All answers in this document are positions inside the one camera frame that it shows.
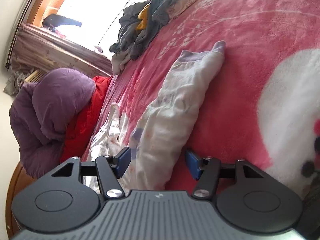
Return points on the pile of mixed clothes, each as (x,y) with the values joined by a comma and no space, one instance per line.
(130,27)

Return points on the yellow garment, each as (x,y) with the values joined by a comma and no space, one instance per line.
(143,17)

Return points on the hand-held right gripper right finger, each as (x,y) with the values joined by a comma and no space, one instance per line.
(192,163)

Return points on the curtain rod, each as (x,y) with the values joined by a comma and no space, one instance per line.
(22,20)

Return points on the beige slatted panel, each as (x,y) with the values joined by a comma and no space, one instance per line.
(35,77)

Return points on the black object on windowsill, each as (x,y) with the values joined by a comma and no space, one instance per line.
(62,20)

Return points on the patterned curtain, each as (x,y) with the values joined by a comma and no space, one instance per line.
(62,50)

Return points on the purple duvet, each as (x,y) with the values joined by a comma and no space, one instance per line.
(50,110)

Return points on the pink floral blanket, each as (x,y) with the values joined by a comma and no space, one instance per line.
(237,80)

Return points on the grey checked cloth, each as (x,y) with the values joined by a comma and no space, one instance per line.
(15,82)

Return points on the white floral pajama pants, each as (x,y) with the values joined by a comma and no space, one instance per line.
(172,110)

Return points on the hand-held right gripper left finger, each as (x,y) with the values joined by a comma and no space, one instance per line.
(123,161)

